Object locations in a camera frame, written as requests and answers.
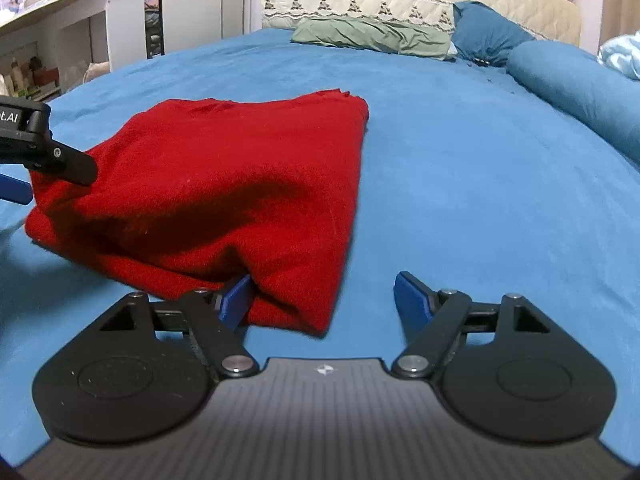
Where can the green pillow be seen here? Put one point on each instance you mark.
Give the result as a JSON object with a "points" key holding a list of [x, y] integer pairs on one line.
{"points": [[370, 35]]}

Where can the blue rolled duvet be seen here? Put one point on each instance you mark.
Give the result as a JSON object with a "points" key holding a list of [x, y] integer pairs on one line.
{"points": [[575, 90]]}

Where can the bed with blue sheet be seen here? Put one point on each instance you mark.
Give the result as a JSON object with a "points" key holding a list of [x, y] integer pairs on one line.
{"points": [[475, 185]]}

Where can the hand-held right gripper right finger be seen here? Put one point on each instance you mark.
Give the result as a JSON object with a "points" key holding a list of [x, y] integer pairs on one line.
{"points": [[411, 300]]}

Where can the light blue blanket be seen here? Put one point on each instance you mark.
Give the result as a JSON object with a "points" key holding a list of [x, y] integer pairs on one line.
{"points": [[622, 57]]}

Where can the blue picture frame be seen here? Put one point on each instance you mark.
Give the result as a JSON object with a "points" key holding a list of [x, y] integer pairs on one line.
{"points": [[11, 0]]}

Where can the blue pillow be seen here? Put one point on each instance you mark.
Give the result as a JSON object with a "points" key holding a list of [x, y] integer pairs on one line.
{"points": [[487, 32]]}

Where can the white desk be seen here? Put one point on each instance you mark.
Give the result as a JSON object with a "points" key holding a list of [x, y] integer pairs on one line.
{"points": [[75, 7]]}

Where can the cream canvas bag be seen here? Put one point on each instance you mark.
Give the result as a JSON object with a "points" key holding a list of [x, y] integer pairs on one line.
{"points": [[96, 72]]}

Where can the beige curtain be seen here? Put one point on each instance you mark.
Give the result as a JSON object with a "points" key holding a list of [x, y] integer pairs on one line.
{"points": [[620, 0]]}

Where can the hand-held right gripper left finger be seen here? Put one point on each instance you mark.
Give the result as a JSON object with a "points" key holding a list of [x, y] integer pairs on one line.
{"points": [[235, 304]]}

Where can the white and grey wardrobe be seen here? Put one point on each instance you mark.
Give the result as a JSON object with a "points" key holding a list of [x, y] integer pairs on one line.
{"points": [[200, 0]]}

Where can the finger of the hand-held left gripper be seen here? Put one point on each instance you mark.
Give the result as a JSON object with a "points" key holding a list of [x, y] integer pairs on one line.
{"points": [[70, 166], [14, 189]]}

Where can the red knit sweater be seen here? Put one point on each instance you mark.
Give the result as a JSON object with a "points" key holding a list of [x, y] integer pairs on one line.
{"points": [[210, 185]]}

